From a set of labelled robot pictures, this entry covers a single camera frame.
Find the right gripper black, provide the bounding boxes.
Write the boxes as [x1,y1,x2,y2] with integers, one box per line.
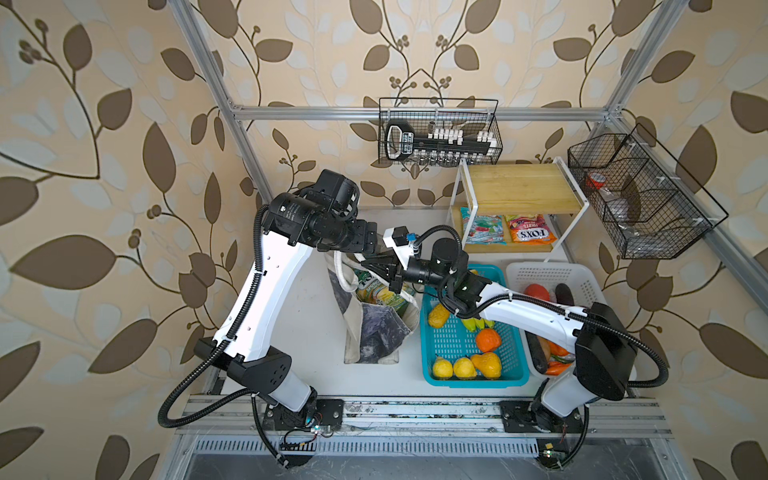
[363,250,453,295]

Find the white fabric grocery bag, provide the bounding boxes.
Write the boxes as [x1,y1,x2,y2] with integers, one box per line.
[325,252,422,365]

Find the green snack bag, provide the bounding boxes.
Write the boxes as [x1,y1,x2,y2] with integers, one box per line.
[354,269,416,316]

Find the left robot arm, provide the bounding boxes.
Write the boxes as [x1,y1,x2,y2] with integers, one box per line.
[158,170,377,428]

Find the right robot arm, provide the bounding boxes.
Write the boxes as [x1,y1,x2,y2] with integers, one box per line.
[356,225,669,432]

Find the teal candy bag lower shelf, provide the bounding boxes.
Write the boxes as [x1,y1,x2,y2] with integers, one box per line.
[466,215,505,245]

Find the red Fox's candy bag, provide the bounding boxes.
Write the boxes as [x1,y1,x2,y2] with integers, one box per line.
[505,214,557,245]

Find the yellow mango fruit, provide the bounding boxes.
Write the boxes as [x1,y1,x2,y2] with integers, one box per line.
[427,303,451,329]

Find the orange fruit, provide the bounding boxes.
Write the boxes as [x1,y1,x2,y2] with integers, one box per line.
[475,328,502,353]

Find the teal plastic basket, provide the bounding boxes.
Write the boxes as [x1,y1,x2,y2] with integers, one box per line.
[420,286,530,389]

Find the red tomato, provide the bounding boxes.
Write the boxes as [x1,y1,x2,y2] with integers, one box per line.
[524,283,551,301]

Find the black tool set in basket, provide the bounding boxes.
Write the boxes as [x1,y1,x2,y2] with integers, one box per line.
[379,120,503,167]

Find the yellow pear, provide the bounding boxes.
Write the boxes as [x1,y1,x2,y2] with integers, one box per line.
[471,352,503,380]

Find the purple eggplant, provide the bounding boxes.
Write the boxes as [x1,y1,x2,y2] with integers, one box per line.
[554,283,576,306]

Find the white plastic basket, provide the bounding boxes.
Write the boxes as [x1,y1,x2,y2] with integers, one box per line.
[505,261,637,385]

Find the orange carrot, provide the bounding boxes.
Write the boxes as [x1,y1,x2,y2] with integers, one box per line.
[545,361,572,376]

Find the plastic bottle red cap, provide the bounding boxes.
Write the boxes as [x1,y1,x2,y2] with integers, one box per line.
[586,172,629,222]

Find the white wire shelf rack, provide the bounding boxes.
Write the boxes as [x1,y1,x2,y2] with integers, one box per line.
[447,157,590,262]

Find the black wire basket back wall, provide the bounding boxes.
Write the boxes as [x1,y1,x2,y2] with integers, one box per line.
[378,96,503,168]

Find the black wire basket wall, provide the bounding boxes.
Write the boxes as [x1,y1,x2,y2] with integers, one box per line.
[378,96,503,168]
[567,123,728,260]

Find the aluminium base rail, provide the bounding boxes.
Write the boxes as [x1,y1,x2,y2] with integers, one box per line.
[181,396,673,458]

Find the black wire basket right wall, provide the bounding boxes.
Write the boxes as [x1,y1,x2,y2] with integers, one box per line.
[567,123,728,260]

